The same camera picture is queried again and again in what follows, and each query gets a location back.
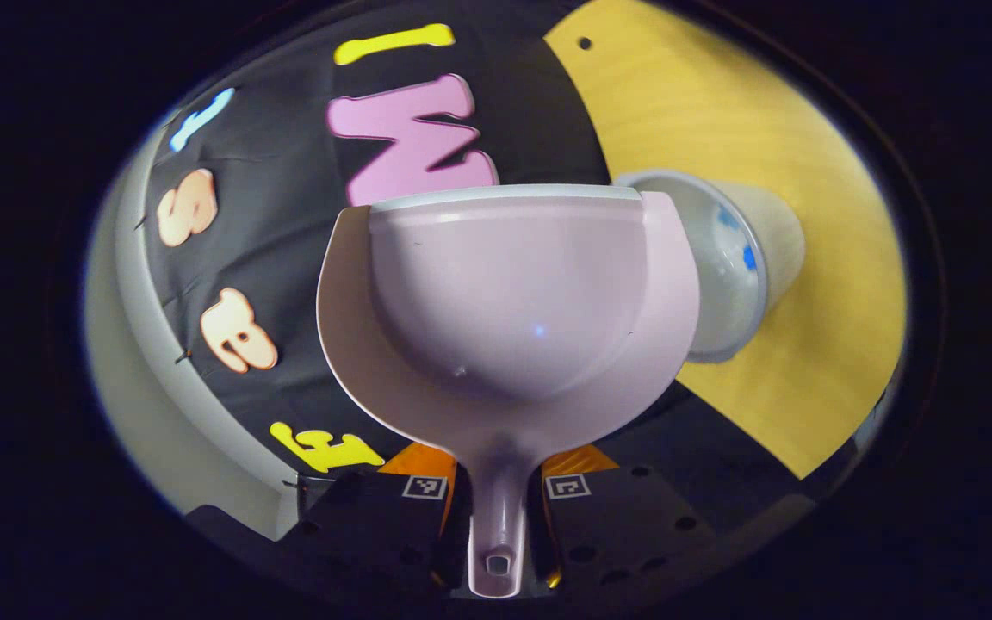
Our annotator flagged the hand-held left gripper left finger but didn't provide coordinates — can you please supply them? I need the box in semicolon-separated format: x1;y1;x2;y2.
281;443;463;596

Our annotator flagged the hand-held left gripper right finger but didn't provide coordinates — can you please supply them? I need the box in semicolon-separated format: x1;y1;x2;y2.
530;443;722;596

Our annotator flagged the lilac plastic dustpan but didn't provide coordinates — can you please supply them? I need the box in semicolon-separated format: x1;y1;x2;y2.
315;183;702;600

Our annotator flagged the white garbage bin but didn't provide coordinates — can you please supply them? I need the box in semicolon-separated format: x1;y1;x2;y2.
612;169;807;364

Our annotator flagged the wooden desktop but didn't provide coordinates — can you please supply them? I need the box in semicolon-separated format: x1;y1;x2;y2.
543;0;908;481

